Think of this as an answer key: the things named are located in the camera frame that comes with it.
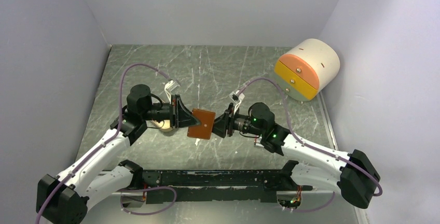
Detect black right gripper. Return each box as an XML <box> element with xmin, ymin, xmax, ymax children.
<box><xmin>205</xmin><ymin>103</ymin><xmax>265</xmax><ymax>138</ymax></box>

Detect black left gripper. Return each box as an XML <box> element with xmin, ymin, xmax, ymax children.
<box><xmin>142</xmin><ymin>94</ymin><xmax>201</xmax><ymax>129</ymax></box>

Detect brown leather card holder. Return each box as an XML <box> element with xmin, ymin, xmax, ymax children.
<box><xmin>187</xmin><ymin>108</ymin><xmax>215</xmax><ymax>140</ymax></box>

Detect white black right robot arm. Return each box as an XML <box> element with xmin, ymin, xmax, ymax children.
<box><xmin>212</xmin><ymin>102</ymin><xmax>380</xmax><ymax>209</ymax></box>

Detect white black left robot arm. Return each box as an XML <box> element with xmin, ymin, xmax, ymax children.
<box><xmin>35</xmin><ymin>84</ymin><xmax>201</xmax><ymax>223</ymax></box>

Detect beige oval tray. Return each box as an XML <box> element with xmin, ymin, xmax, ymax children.
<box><xmin>146</xmin><ymin>120</ymin><xmax>174</xmax><ymax>132</ymax></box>

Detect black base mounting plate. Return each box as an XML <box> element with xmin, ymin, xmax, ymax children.
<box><xmin>126</xmin><ymin>169</ymin><xmax>313</xmax><ymax>204</ymax></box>

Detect round pastel drawer cabinet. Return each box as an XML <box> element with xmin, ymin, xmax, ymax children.
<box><xmin>274</xmin><ymin>38</ymin><xmax>340</xmax><ymax>102</ymax></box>

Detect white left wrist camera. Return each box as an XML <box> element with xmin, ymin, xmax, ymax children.
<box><xmin>164</xmin><ymin>80</ymin><xmax>180</xmax><ymax>103</ymax></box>

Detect aluminium frame rail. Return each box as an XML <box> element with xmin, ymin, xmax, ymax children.
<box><xmin>58</xmin><ymin>92</ymin><xmax>362</xmax><ymax>224</ymax></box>

